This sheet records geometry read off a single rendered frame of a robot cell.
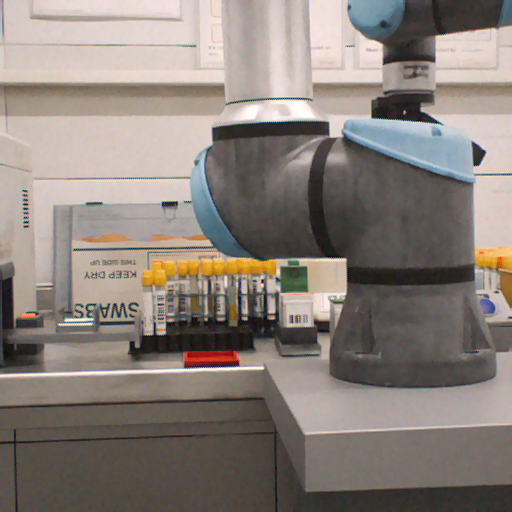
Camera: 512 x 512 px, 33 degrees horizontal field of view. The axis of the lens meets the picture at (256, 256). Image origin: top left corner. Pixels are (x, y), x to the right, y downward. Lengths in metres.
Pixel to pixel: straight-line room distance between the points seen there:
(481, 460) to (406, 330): 0.16
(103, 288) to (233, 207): 0.61
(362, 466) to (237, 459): 1.20
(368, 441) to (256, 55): 0.39
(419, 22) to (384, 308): 0.49
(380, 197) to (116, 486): 1.18
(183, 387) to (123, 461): 0.75
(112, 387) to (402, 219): 0.47
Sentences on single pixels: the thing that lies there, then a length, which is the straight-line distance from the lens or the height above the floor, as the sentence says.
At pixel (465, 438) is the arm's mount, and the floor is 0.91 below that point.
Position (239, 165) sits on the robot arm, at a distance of 0.80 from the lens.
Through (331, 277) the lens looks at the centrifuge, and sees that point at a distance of 1.39.
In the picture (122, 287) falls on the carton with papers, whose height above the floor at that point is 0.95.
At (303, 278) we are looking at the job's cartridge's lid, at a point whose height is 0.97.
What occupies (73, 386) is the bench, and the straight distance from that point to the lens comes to 1.07.
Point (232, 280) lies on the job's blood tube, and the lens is 1.21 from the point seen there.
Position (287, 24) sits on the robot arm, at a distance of 0.83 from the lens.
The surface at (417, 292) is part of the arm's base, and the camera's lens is 0.74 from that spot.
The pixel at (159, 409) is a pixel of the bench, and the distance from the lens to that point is 1.10.
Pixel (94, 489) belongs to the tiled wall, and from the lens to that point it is 1.82.
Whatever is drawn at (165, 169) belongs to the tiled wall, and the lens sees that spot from 1.72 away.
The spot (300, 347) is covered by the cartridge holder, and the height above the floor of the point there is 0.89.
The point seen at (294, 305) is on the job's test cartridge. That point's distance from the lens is 1.15.
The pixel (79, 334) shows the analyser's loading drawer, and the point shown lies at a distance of 1.11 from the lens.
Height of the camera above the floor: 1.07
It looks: 3 degrees down
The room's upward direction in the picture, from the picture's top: 1 degrees counter-clockwise
